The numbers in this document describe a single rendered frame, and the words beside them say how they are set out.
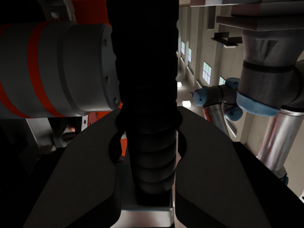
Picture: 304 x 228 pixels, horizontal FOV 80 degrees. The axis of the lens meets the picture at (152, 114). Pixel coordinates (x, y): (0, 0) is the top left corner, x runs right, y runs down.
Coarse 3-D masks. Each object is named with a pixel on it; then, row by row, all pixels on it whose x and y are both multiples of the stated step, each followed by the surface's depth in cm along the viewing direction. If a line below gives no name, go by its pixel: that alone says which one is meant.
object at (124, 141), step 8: (72, 0) 56; (80, 0) 56; (88, 0) 56; (96, 0) 56; (104, 0) 56; (80, 8) 57; (88, 8) 57; (96, 8) 57; (104, 8) 57; (80, 16) 58; (88, 16) 58; (96, 16) 58; (104, 16) 58; (80, 24) 59; (120, 104) 74; (104, 112) 76
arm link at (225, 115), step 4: (220, 104) 89; (224, 104) 84; (224, 108) 85; (228, 108) 84; (232, 108) 82; (236, 108) 82; (240, 108) 82; (224, 112) 85; (228, 112) 83; (232, 112) 82; (236, 112) 82; (240, 112) 83; (224, 116) 86; (228, 116) 83; (232, 116) 82; (236, 116) 83; (240, 116) 84; (232, 120) 84; (236, 120) 85
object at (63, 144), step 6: (54, 132) 37; (60, 132) 38; (66, 132) 39; (72, 132) 38; (78, 132) 38; (54, 138) 36; (60, 138) 36; (66, 138) 37; (72, 138) 37; (60, 144) 37; (66, 144) 38
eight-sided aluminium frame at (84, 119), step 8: (40, 0) 42; (48, 0) 43; (56, 0) 42; (64, 0) 43; (48, 8) 44; (56, 8) 44; (64, 8) 44; (72, 8) 46; (48, 16) 45; (56, 16) 46; (64, 16) 45; (72, 16) 47; (64, 120) 50; (72, 120) 54; (80, 120) 50; (72, 128) 53; (80, 128) 50
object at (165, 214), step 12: (120, 168) 17; (120, 180) 16; (132, 180) 16; (132, 192) 15; (168, 192) 15; (132, 204) 14; (144, 204) 14; (156, 204) 14; (168, 204) 14; (120, 216) 14; (132, 216) 14; (144, 216) 14; (156, 216) 14; (168, 216) 14
